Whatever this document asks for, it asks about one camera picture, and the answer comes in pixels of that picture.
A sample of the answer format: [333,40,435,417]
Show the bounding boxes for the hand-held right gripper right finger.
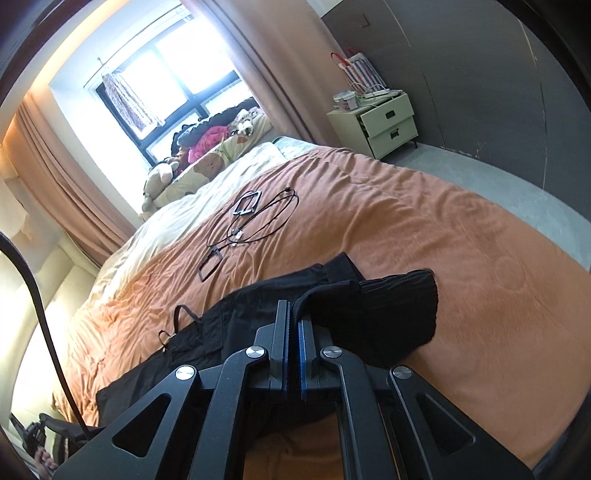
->
[298,319,536,480]

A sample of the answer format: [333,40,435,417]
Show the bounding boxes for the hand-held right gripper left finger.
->
[53,300,291,480]

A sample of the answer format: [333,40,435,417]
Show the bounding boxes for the black pants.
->
[95,253,439,439]

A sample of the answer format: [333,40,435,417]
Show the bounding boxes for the person's left hand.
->
[34,446,59,476]

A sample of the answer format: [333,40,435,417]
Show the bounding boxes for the cream padded panel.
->
[0,247,100,418]

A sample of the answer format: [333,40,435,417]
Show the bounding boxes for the cream bed sheet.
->
[95,142,319,296]

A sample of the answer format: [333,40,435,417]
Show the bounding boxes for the orange blanket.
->
[53,147,591,480]

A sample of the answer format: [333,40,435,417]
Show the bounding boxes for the bear print pillow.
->
[152,113,273,208]

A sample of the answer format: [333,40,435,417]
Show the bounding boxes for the beige plush toy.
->
[141,159,181,213]

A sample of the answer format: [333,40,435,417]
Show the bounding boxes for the pink cloth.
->
[189,124,230,158]

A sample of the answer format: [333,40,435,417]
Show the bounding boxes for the white and brown plush toy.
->
[230,107,262,138]

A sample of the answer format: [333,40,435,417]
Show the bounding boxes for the pile of black clothes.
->
[172,97,257,153]

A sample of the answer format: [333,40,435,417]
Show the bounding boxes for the cream nightstand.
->
[327,91,420,160]

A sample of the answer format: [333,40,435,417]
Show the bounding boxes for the pink curtain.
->
[4,92,139,268]
[182,0,356,148]

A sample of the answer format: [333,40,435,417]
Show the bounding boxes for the striped tote bag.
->
[331,47,387,93]

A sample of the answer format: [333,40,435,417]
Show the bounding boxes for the floral hanging cloth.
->
[102,71,164,132]

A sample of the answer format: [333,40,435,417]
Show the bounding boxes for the black framed window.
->
[95,28,257,167]

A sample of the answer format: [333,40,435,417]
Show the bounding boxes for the thick black cable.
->
[0,233,93,439]

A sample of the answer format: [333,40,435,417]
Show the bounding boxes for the black rectangular frame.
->
[198,247,223,281]

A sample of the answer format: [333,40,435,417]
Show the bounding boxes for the black square frame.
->
[229,190,263,217]

